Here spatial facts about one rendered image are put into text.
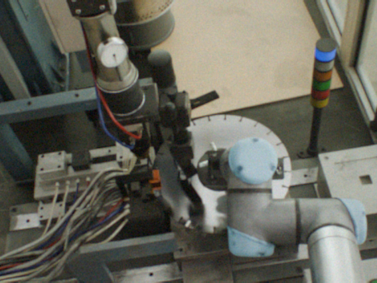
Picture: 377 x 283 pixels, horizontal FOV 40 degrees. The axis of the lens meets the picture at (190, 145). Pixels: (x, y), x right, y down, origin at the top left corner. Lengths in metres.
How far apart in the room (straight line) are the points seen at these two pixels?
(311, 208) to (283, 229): 0.06
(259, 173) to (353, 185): 0.49
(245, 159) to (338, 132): 0.76
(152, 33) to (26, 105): 0.59
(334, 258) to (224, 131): 0.60
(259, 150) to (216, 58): 0.94
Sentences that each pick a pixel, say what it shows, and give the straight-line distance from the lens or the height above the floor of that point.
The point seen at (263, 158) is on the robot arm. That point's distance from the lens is 0.84.
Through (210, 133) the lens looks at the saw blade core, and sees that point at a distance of 1.30.
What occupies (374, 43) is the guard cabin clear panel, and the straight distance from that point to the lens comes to 1.49.
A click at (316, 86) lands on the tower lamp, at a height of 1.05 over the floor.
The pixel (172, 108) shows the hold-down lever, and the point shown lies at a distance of 0.93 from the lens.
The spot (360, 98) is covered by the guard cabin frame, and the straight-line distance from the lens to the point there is 1.60.
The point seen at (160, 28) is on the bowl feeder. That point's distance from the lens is 1.79.
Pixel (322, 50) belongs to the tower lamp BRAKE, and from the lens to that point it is 1.18.
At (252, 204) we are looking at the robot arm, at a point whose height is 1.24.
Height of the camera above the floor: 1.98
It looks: 54 degrees down
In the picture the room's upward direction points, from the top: 11 degrees counter-clockwise
